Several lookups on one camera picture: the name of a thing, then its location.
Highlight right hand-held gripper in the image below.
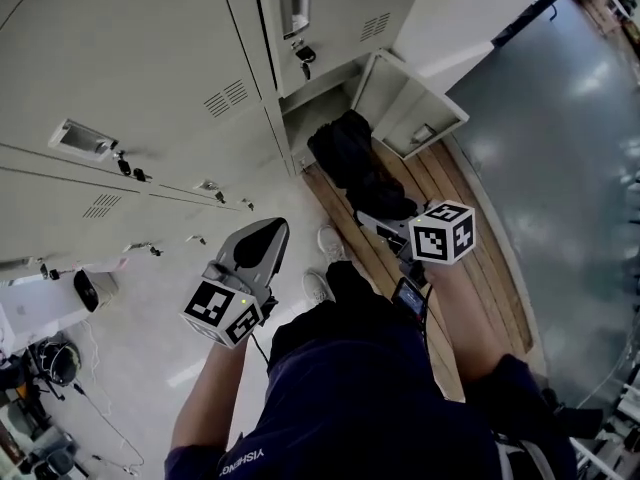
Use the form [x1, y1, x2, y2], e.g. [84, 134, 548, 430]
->
[353, 199, 476, 267]

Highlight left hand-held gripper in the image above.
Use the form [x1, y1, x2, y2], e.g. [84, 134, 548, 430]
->
[179, 216, 291, 351]

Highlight grey metal locker cabinet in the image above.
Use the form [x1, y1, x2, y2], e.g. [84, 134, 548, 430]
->
[0, 0, 471, 282]

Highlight person's right forearm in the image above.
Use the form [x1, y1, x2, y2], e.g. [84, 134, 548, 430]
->
[424, 262, 506, 384]

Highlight person's left forearm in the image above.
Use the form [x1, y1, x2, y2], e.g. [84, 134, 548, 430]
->
[169, 340, 251, 452]

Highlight small black screen device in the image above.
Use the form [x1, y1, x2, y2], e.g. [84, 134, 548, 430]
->
[391, 276, 430, 322]

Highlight person's left white shoe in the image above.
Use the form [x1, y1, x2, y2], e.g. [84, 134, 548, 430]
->
[302, 270, 335, 305]

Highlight person's white shoe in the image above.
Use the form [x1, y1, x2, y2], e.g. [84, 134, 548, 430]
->
[302, 270, 335, 305]
[317, 225, 346, 264]

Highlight wooden plank platform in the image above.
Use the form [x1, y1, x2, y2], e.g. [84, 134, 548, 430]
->
[302, 135, 534, 402]

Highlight person's right white shoe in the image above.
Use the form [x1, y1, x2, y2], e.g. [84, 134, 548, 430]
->
[317, 225, 346, 264]

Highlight black trousers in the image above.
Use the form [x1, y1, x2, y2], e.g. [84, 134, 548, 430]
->
[269, 260, 421, 369]

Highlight white device with black face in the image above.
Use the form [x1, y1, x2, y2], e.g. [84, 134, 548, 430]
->
[73, 267, 120, 313]

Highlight navy blue shirt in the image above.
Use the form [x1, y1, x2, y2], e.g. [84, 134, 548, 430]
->
[164, 337, 576, 480]

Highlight black helmet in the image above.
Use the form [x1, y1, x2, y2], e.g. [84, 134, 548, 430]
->
[37, 340, 81, 387]

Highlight white cardboard box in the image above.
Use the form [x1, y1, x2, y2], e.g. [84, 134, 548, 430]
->
[0, 287, 89, 354]

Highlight black metal table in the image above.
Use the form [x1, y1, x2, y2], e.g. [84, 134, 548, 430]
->
[492, 0, 576, 47]

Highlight black tripod stand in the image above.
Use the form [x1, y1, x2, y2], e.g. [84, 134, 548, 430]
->
[0, 352, 66, 419]

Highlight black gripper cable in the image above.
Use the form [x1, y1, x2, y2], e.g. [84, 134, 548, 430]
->
[249, 332, 271, 364]

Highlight thin white floor cable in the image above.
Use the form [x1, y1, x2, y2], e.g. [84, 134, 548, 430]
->
[74, 317, 146, 474]

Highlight grey backpack strap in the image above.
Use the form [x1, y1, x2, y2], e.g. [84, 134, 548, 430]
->
[494, 435, 551, 480]

